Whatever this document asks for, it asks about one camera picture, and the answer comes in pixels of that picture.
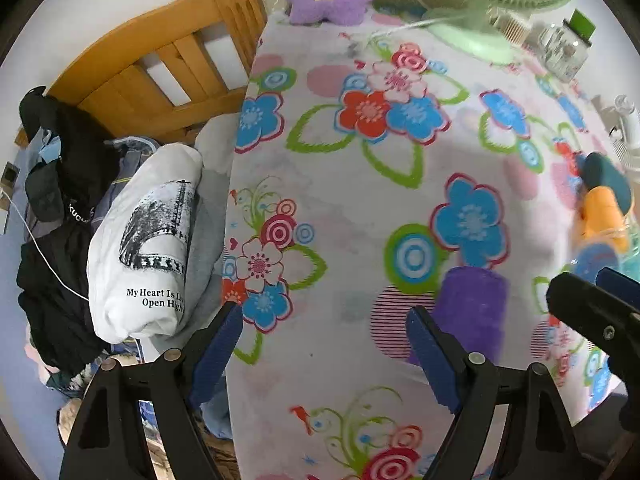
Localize purple plastic cup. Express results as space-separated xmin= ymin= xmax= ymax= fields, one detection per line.
xmin=410 ymin=266 xmax=508 ymax=363

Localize teal clear patterned cup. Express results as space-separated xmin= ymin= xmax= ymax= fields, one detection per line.
xmin=620 ymin=220 xmax=640 ymax=282

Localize blue cup in clear cup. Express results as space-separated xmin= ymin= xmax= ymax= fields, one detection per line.
xmin=568 ymin=238 xmax=622 ymax=284

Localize orange cup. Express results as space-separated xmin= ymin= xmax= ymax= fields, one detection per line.
xmin=575 ymin=185 xmax=630 ymax=255

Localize dark teal cup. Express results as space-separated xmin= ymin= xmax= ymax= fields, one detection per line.
xmin=579 ymin=152 xmax=634 ymax=218

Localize white printed t-shirt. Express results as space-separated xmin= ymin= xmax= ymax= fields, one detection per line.
xmin=87 ymin=143 xmax=203 ymax=344

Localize white floor fan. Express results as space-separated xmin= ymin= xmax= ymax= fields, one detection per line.
xmin=610 ymin=94 xmax=640 ymax=183

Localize beige cloth on floor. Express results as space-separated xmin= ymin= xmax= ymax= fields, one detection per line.
xmin=56 ymin=398 xmax=91 ymax=448

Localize black clothing pile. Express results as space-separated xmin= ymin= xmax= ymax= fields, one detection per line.
xmin=16 ymin=87 xmax=119 ymax=375

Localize floral tablecloth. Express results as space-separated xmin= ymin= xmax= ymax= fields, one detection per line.
xmin=222 ymin=11 xmax=618 ymax=479

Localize glass mug jar green lid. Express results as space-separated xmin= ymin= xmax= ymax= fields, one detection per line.
xmin=538 ymin=10 xmax=596 ymax=82

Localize orange wooden chair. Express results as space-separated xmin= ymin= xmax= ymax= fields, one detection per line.
xmin=1 ymin=0 xmax=266 ymax=159

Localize cotton swab container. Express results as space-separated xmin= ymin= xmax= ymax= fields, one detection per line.
xmin=496 ymin=12 xmax=532 ymax=47

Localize white charging cable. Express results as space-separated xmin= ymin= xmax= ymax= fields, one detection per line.
xmin=0 ymin=188 xmax=91 ymax=304

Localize wall power socket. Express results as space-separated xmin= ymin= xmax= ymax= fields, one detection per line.
xmin=1 ymin=162 xmax=20 ymax=188

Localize white fan power cable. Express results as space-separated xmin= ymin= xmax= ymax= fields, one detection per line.
xmin=369 ymin=12 xmax=469 ymax=42

